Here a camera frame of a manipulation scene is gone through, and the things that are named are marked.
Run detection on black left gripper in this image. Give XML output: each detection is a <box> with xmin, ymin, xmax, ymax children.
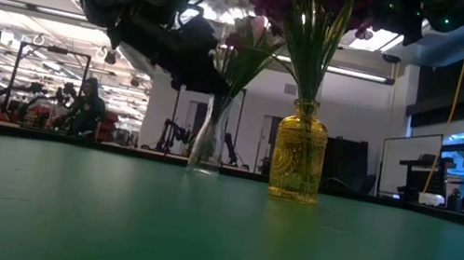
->
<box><xmin>101</xmin><ymin>1</ymin><xmax>244</xmax><ymax>102</ymax></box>

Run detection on yellow glass vase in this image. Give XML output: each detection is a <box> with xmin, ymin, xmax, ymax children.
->
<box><xmin>266</xmin><ymin>95</ymin><xmax>334</xmax><ymax>207</ymax></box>

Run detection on clear glass vase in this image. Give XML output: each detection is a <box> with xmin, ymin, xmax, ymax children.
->
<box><xmin>185</xmin><ymin>90</ymin><xmax>235</xmax><ymax>179</ymax></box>

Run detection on person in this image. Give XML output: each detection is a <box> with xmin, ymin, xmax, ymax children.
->
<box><xmin>63</xmin><ymin>74</ymin><xmax>112</xmax><ymax>142</ymax></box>

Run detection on whiteboard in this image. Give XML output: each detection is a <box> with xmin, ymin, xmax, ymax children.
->
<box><xmin>375</xmin><ymin>125</ymin><xmax>444</xmax><ymax>205</ymax></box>

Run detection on black cabinet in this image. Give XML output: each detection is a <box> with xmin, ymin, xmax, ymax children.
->
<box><xmin>320</xmin><ymin>134</ymin><xmax>373</xmax><ymax>194</ymax></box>

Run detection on green table mat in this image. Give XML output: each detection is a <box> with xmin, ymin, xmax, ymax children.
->
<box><xmin>0</xmin><ymin>131</ymin><xmax>464</xmax><ymax>260</ymax></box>

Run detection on small white box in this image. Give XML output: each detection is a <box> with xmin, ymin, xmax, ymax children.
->
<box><xmin>416</xmin><ymin>190</ymin><xmax>447</xmax><ymax>209</ymax></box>

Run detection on black gantry frame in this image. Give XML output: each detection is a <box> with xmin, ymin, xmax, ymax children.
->
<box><xmin>164</xmin><ymin>75</ymin><xmax>248</xmax><ymax>169</ymax></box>

